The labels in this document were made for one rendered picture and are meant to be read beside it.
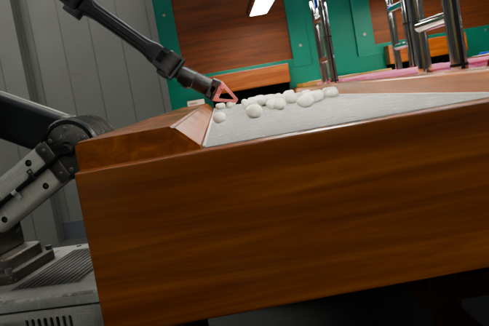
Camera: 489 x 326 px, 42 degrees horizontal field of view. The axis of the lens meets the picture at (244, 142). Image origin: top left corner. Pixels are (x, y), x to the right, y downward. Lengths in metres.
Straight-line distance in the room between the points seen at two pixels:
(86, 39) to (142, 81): 0.47
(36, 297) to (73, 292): 0.07
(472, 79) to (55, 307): 0.86
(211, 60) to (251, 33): 0.18
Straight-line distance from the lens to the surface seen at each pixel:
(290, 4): 2.45
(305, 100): 1.08
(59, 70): 4.38
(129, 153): 0.61
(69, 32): 4.35
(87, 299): 1.23
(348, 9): 2.50
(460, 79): 0.77
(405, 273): 0.63
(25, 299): 1.29
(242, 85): 2.35
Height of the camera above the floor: 0.79
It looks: 5 degrees down
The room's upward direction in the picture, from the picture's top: 10 degrees counter-clockwise
